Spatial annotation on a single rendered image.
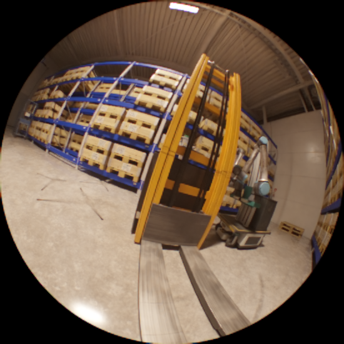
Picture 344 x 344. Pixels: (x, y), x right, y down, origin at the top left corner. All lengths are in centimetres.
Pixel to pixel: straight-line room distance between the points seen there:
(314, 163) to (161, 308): 644
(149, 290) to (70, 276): 48
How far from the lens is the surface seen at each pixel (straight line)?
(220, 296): 89
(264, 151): 146
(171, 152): 79
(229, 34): 712
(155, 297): 71
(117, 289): 79
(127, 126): 253
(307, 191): 599
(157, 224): 90
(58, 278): 85
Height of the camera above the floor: 75
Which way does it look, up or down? level
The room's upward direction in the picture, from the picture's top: 19 degrees clockwise
